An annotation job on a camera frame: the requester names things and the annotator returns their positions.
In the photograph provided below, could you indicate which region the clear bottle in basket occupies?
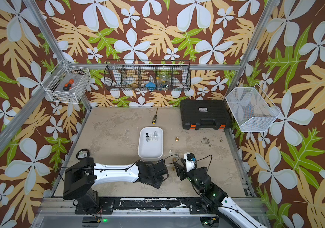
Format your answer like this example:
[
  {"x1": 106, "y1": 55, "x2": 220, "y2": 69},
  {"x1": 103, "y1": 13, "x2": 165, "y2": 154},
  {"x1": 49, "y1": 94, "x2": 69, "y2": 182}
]
[{"x1": 158, "y1": 74, "x2": 170, "y2": 86}]

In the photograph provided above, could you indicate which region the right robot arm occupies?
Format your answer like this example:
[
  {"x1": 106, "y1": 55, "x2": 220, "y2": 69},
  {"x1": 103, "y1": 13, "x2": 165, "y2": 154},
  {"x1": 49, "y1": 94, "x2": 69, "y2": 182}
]
[{"x1": 173, "y1": 162, "x2": 265, "y2": 228}]

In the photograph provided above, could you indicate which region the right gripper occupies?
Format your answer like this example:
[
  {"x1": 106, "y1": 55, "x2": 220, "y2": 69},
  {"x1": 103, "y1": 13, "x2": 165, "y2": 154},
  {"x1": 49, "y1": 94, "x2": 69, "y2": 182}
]
[{"x1": 173, "y1": 158, "x2": 205, "y2": 194}]

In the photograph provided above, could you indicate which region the white plastic storage box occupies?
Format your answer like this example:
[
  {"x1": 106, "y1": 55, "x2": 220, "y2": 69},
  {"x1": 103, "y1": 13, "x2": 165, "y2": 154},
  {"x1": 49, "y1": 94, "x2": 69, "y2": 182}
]
[{"x1": 138, "y1": 127, "x2": 163, "y2": 162}]

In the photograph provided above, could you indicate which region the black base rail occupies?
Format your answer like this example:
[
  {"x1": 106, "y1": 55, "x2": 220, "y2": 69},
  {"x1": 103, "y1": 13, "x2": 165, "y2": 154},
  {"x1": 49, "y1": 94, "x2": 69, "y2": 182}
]
[{"x1": 75, "y1": 197, "x2": 225, "y2": 215}]

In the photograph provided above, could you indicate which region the red black screwdriver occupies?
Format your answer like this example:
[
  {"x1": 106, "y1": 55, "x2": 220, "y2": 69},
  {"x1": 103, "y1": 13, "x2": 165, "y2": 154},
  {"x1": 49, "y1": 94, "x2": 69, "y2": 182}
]
[{"x1": 63, "y1": 79, "x2": 74, "y2": 92}]

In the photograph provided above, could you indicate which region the black yellow screwdriver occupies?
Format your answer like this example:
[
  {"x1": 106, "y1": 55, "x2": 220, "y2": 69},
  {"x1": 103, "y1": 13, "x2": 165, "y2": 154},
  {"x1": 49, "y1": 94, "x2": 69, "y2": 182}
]
[{"x1": 152, "y1": 109, "x2": 158, "y2": 124}]

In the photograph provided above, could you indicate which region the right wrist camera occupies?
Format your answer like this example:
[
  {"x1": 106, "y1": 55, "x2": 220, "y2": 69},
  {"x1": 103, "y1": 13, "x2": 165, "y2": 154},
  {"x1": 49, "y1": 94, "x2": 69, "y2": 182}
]
[{"x1": 184, "y1": 153, "x2": 197, "y2": 172}]

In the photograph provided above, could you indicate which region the white wire basket left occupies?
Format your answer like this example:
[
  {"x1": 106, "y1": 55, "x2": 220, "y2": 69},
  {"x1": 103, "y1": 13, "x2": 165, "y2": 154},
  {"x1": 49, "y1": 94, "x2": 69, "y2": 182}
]
[{"x1": 44, "y1": 62, "x2": 91, "y2": 104}]

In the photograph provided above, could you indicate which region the black wire basket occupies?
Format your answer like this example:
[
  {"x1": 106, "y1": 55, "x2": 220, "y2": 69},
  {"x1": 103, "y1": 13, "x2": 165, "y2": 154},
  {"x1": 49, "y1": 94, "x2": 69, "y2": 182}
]
[{"x1": 103, "y1": 60, "x2": 192, "y2": 92}]

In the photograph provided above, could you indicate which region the blue object in basket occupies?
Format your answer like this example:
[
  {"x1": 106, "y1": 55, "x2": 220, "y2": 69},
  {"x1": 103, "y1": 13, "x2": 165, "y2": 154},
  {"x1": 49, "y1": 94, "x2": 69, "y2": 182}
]
[{"x1": 145, "y1": 82, "x2": 156, "y2": 91}]

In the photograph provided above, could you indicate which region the white mesh basket right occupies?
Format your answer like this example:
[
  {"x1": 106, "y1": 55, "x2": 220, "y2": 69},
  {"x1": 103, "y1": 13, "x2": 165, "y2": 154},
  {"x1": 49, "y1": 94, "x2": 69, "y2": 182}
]
[{"x1": 226, "y1": 84, "x2": 280, "y2": 133}]

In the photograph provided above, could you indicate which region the round black tape measure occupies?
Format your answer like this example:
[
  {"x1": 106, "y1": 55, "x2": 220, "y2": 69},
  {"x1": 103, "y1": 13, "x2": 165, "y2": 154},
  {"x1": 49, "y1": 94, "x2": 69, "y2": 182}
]
[{"x1": 76, "y1": 149, "x2": 90, "y2": 161}]

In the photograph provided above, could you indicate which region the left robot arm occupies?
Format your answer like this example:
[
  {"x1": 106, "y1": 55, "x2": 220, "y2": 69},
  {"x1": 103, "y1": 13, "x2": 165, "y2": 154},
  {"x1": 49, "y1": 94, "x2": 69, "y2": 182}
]
[{"x1": 62, "y1": 157, "x2": 169, "y2": 214}]

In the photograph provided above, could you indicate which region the black tool case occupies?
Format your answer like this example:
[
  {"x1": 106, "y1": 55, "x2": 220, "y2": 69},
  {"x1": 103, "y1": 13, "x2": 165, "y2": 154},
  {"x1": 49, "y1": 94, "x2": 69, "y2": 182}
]
[{"x1": 180, "y1": 100, "x2": 233, "y2": 130}]

